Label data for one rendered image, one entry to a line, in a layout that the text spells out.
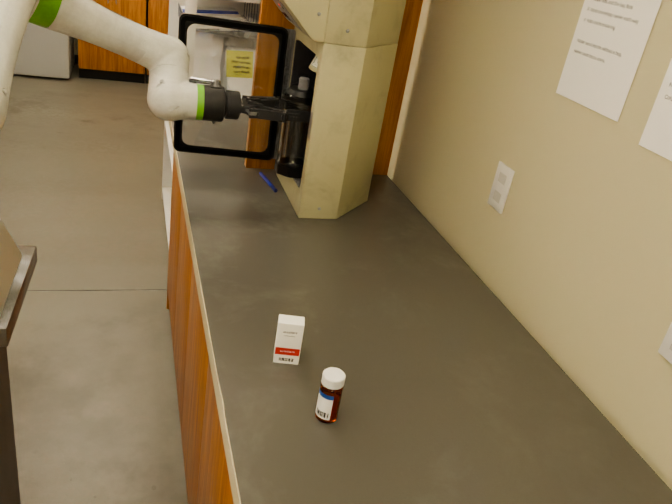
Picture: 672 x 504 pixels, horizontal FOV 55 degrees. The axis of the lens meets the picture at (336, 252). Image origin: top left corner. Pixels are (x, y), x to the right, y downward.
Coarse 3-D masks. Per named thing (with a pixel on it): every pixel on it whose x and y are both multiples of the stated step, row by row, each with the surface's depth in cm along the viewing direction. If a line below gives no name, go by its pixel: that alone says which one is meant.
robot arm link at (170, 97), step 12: (156, 72) 163; (168, 72) 162; (180, 72) 164; (156, 84) 161; (168, 84) 161; (180, 84) 163; (192, 84) 165; (156, 96) 160; (168, 96) 160; (180, 96) 161; (192, 96) 163; (156, 108) 162; (168, 108) 161; (180, 108) 162; (192, 108) 164; (168, 120) 165
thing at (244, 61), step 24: (192, 24) 178; (264, 24) 180; (192, 48) 181; (216, 48) 182; (240, 48) 182; (264, 48) 183; (192, 72) 184; (216, 72) 185; (240, 72) 186; (264, 72) 187; (192, 120) 190; (240, 120) 192; (264, 120) 193; (192, 144) 193; (216, 144) 195; (240, 144) 196; (264, 144) 197
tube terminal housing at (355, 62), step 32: (352, 0) 153; (384, 0) 159; (352, 32) 156; (384, 32) 165; (320, 64) 158; (352, 64) 160; (384, 64) 172; (320, 96) 162; (352, 96) 164; (384, 96) 180; (320, 128) 166; (352, 128) 169; (320, 160) 170; (352, 160) 176; (288, 192) 188; (320, 192) 175; (352, 192) 184
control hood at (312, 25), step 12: (288, 0) 149; (300, 0) 149; (312, 0) 150; (324, 0) 151; (300, 12) 151; (312, 12) 152; (324, 12) 152; (300, 24) 154; (312, 24) 153; (324, 24) 154; (312, 36) 154; (324, 36) 155
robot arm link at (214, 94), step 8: (216, 80) 166; (208, 88) 165; (216, 88) 166; (224, 88) 167; (208, 96) 164; (216, 96) 165; (224, 96) 166; (208, 104) 164; (216, 104) 165; (224, 104) 166; (208, 112) 165; (216, 112) 166; (224, 112) 167; (208, 120) 169; (216, 120) 169
